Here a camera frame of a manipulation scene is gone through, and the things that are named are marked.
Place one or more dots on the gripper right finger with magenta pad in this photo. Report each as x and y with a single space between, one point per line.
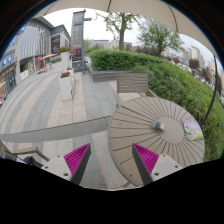
152 166

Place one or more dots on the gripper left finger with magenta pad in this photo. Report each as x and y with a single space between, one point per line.
71 166

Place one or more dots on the grey computer mouse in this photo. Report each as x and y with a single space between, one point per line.
158 126

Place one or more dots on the colourful mouse pad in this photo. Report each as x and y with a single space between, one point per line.
192 130

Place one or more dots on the round slatted wooden table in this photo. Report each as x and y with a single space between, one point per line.
131 123

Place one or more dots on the wooden chair armrest left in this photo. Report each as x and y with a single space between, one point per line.
5 153

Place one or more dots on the white planter box near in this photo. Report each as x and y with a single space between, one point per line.
66 86

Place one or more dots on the white planter box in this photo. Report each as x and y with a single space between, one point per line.
66 86
65 57

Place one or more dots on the wooden slatted chair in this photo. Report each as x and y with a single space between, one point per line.
131 83

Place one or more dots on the green hedge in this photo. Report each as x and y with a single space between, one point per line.
170 82

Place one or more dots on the white planter box far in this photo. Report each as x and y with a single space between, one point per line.
65 57

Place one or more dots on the tall grey sign pillar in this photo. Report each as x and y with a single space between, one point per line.
77 40

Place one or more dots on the beige parasol canopy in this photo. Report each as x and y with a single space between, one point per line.
155 9

